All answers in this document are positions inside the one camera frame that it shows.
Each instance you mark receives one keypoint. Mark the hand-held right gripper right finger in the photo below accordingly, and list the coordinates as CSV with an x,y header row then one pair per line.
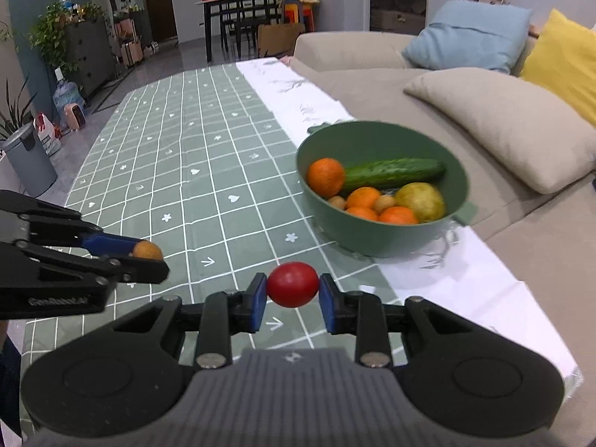
x,y
327,305

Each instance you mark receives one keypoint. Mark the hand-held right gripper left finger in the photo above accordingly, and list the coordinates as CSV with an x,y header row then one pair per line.
x,y
260,302

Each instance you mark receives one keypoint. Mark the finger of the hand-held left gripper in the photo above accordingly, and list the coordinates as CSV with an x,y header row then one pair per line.
x,y
139,272
109,245

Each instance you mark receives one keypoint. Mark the small brown kiwi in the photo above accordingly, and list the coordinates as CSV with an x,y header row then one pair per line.
x,y
384,202
337,202
149,250

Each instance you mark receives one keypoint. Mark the small red tomato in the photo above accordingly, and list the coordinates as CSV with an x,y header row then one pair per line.
x,y
293,284

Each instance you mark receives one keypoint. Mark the green colander bowl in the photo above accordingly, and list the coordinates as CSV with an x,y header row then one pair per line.
x,y
372,237

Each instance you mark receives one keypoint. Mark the large orange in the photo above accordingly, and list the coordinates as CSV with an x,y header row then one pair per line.
x,y
326,177
363,197
398,215

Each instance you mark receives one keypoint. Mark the green cucumber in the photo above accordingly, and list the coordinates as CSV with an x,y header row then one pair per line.
x,y
391,172

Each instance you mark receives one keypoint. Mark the person's dark clothing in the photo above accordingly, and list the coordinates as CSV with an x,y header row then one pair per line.
x,y
9,382

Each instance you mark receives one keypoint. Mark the small orange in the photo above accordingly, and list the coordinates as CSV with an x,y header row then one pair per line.
x,y
362,213

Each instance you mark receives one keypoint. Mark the grey trash bin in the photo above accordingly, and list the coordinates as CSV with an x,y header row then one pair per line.
x,y
30,158

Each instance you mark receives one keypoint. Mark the green checked tablecloth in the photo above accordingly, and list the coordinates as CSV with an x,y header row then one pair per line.
x,y
186,149

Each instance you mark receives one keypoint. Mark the white printed bag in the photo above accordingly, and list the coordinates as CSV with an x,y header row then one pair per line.
x,y
46,132

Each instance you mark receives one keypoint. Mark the small pink heater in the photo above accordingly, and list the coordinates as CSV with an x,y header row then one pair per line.
x,y
75,116

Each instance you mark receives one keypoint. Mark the yellow-green pear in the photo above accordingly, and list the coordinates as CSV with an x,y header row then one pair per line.
x,y
421,200

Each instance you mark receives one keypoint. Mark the blue water jug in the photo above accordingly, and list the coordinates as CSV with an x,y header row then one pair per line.
x,y
67,95

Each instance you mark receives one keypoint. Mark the long-leaved potted plant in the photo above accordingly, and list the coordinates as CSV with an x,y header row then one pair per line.
x,y
11,111

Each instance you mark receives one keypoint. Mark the dark grey dresser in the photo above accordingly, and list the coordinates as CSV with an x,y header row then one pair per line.
x,y
88,56

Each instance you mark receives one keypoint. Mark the shelf rack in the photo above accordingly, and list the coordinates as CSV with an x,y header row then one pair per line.
x,y
128,37

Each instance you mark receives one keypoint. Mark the green potted plant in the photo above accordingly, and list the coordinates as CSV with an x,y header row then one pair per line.
x,y
51,32

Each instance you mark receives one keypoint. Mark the beige sofa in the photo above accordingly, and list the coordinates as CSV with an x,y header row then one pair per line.
x,y
372,84

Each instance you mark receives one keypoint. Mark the black dining table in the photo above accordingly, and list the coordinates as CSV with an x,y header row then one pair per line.
x,y
207,23

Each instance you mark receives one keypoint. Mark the brown door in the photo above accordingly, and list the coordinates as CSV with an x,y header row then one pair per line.
x,y
159,4

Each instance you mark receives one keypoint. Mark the beige pillow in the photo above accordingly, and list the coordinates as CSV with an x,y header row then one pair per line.
x,y
503,116

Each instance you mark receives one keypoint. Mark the cardboard box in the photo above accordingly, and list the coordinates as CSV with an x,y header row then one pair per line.
x,y
279,39

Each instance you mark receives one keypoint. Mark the black dining chair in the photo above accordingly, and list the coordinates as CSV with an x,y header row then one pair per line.
x,y
251,14

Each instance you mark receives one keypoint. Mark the stack of coloured stools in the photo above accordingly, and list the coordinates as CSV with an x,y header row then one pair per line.
x,y
298,11

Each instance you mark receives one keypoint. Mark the light blue pillow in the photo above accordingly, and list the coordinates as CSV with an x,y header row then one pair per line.
x,y
465,32

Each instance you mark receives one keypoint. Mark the yellow pillow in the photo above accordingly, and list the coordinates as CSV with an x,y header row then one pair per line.
x,y
563,56

